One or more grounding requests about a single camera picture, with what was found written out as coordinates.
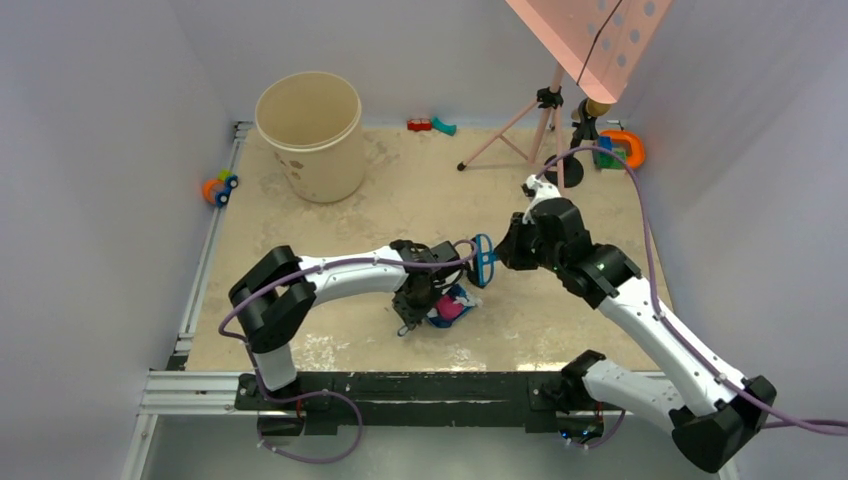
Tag blue plastic dustpan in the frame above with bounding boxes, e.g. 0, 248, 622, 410
393, 284, 483, 337

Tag blue hand brush black bristles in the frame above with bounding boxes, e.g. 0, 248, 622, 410
468, 233, 497, 289

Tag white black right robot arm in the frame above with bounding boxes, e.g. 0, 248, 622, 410
495, 198, 776, 473

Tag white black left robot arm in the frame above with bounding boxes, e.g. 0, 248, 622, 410
228, 240, 466, 409

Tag pink crumpled paper near bucket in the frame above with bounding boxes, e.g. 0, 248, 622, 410
436, 295, 466, 323

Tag white paper scrap near bucket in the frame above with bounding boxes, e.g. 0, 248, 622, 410
454, 294, 483, 309

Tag orange horseshoe toy with blocks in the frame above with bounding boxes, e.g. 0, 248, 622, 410
592, 129, 647, 170

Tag teal curved toy piece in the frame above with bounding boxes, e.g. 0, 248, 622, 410
430, 117, 458, 136

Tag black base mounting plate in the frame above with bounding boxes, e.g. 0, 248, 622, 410
234, 371, 620, 440

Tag red toy block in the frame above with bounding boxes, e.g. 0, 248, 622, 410
406, 118, 433, 132

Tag beige round bucket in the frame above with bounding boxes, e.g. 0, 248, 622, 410
255, 71, 366, 203

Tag pink music stand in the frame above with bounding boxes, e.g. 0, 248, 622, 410
457, 0, 673, 189

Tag orange toy car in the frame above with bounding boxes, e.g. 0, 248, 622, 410
201, 169, 240, 208

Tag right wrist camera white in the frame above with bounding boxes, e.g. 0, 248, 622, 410
522, 175, 562, 224

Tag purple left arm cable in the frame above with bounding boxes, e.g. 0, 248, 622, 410
218, 239, 480, 346

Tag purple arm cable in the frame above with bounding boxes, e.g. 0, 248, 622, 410
218, 239, 480, 346
536, 145, 848, 437

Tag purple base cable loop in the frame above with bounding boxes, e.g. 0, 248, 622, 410
251, 388, 364, 466

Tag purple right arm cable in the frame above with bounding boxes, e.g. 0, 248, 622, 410
536, 145, 848, 437

